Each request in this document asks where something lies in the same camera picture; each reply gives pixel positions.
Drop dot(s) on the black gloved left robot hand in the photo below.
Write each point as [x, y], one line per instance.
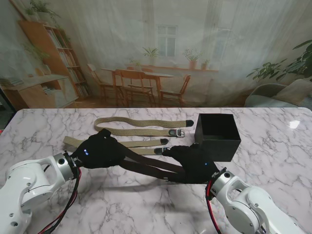
[100, 153]

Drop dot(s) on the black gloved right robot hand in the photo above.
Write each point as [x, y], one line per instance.
[195, 165]

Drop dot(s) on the dark brown woven belt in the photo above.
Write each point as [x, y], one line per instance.
[151, 167]

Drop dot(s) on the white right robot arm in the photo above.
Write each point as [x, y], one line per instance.
[253, 204]

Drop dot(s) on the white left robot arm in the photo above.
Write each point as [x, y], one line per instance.
[26, 185]

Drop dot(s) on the black belt storage box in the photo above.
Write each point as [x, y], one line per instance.
[219, 148]

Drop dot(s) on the beige woven belt folded double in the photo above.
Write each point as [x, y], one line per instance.
[141, 151]
[136, 132]

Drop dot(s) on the black panel beside backdrop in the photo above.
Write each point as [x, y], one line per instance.
[3, 114]

